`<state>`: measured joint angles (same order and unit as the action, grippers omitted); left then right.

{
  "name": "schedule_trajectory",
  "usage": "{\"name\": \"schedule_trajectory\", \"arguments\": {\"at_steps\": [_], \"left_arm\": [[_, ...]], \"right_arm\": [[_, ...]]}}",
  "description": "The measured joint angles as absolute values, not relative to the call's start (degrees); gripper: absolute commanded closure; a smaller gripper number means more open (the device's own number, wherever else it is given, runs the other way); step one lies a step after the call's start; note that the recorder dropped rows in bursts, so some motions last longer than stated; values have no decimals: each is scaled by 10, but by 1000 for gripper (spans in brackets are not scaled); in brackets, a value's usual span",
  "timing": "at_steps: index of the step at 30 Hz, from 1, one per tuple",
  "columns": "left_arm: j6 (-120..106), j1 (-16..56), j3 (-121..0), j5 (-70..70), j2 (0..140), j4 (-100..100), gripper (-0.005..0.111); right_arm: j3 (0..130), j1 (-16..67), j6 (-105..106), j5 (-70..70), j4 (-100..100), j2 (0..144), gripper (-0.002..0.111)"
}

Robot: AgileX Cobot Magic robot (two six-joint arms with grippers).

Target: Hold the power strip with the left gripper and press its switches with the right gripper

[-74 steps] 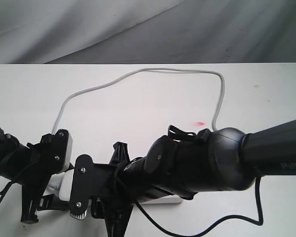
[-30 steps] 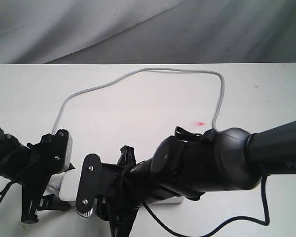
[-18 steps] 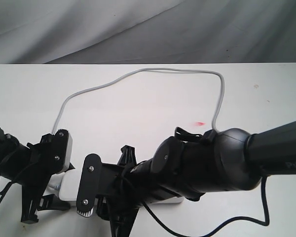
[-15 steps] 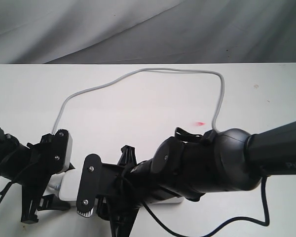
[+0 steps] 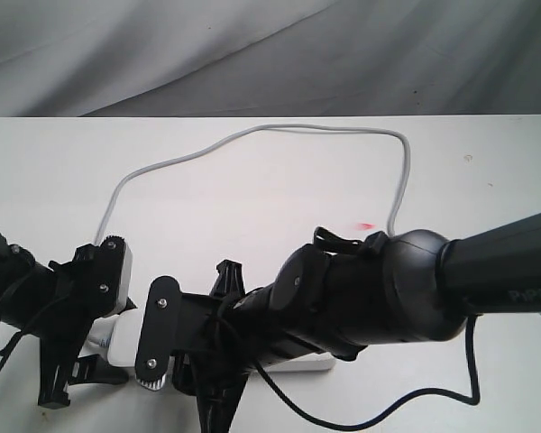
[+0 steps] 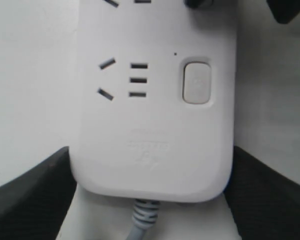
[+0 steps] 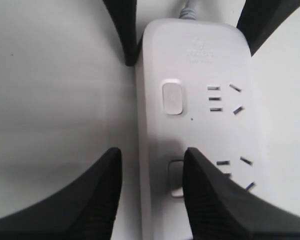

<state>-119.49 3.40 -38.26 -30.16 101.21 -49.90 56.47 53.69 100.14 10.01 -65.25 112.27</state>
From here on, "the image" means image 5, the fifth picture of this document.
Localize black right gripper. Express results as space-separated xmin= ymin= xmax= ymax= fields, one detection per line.
xmin=169 ymin=260 xmax=271 ymax=433

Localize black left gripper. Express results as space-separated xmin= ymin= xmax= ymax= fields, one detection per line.
xmin=36 ymin=244 xmax=137 ymax=409

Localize white five-outlet power strip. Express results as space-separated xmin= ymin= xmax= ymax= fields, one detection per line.
xmin=87 ymin=309 xmax=336 ymax=374

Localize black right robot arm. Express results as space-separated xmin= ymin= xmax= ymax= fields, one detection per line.
xmin=167 ymin=213 xmax=541 ymax=432

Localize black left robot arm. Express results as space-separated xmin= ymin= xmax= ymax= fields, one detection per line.
xmin=0 ymin=233 xmax=135 ymax=410

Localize grey backdrop cloth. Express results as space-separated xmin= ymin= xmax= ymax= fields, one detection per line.
xmin=0 ymin=1 xmax=541 ymax=116

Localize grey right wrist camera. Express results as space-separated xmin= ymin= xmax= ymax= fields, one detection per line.
xmin=134 ymin=276 xmax=182 ymax=392

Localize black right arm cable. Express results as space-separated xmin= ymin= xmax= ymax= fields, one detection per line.
xmin=206 ymin=297 xmax=541 ymax=433

